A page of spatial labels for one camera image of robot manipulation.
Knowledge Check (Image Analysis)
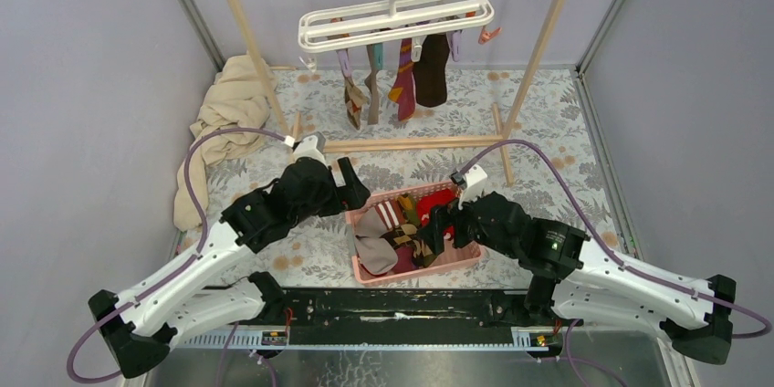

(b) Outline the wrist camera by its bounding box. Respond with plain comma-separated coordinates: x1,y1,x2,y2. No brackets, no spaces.
284,132,327,165
450,164,487,210

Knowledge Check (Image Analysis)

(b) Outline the red bear sock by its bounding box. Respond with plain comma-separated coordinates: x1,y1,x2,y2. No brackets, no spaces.
417,188,456,227

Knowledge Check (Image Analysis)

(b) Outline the green striped sock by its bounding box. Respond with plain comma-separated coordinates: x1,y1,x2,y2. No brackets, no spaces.
395,193,421,227

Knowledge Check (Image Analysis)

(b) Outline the argyle brown sock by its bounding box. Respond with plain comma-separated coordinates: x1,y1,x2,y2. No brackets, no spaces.
382,224,437,269

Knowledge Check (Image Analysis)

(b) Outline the white sock hanger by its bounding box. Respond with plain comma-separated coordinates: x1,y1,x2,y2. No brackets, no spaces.
297,0,495,54

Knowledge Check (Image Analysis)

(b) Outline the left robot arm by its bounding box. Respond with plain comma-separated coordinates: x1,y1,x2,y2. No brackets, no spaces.
88,157,371,379

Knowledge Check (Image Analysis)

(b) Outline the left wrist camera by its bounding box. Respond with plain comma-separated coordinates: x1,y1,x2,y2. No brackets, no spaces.
284,132,327,165

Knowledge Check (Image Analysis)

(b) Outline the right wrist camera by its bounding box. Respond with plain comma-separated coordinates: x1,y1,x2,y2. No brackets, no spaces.
450,164,487,210

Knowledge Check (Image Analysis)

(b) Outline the dark brown sock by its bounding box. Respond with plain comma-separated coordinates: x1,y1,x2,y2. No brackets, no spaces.
413,34,450,108

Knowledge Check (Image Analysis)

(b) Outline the beige cloth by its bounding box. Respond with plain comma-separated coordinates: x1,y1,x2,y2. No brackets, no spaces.
189,55,271,210

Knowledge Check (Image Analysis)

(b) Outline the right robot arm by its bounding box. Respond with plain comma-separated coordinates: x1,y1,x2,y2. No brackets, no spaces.
417,193,736,365

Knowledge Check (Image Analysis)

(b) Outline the magenta yellow sock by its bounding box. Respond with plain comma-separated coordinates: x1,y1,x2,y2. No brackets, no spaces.
388,38,416,121
392,246,418,274

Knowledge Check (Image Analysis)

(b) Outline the orange clothes peg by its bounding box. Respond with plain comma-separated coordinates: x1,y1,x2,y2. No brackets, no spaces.
477,26,501,45

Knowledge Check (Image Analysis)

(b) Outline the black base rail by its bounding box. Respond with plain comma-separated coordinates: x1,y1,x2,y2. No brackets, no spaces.
199,284,585,350

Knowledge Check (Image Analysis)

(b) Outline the teal clothes peg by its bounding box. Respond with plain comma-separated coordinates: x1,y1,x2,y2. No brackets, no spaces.
370,43,384,70

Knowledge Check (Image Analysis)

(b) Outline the lilac clothes peg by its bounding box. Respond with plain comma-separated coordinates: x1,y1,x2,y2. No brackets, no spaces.
337,49,352,78

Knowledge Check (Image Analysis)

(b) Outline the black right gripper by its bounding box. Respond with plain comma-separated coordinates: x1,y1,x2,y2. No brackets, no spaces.
416,183,519,259

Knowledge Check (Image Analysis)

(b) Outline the cream patterned sock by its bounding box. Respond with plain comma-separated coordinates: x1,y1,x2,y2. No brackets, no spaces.
343,76,368,130

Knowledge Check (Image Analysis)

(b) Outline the pink plastic basket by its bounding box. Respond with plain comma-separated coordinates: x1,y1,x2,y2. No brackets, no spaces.
345,181,486,287

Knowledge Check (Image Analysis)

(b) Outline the wooden clothes rack frame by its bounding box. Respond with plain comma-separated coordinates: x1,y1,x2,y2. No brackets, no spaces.
226,0,566,153

